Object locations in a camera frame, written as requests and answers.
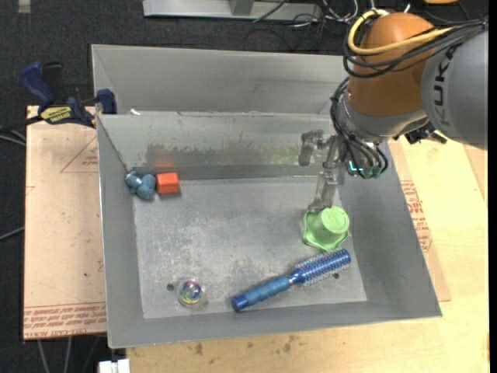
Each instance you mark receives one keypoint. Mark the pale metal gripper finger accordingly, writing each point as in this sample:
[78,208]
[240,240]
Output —
[308,148]
[327,194]

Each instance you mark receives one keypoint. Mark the green plastic cup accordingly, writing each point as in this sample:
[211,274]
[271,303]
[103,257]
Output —
[328,227]

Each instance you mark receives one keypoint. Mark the grey metal bin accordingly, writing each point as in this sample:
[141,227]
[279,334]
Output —
[233,227]

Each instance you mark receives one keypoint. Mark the blue round hairbrush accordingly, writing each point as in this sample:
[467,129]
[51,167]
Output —
[272,286]

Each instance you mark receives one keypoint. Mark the orange block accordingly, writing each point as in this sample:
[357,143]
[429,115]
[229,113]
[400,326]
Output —
[167,183]

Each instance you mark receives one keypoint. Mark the clear iridescent ball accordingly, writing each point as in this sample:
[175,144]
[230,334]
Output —
[190,292]

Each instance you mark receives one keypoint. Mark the blue toy animal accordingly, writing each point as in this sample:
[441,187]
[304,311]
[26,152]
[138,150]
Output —
[140,185]

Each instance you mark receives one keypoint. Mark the brown cardboard board, red print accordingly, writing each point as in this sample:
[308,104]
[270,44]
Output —
[58,216]

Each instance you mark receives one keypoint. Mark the black cylinder on white bracket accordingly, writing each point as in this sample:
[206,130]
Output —
[419,135]

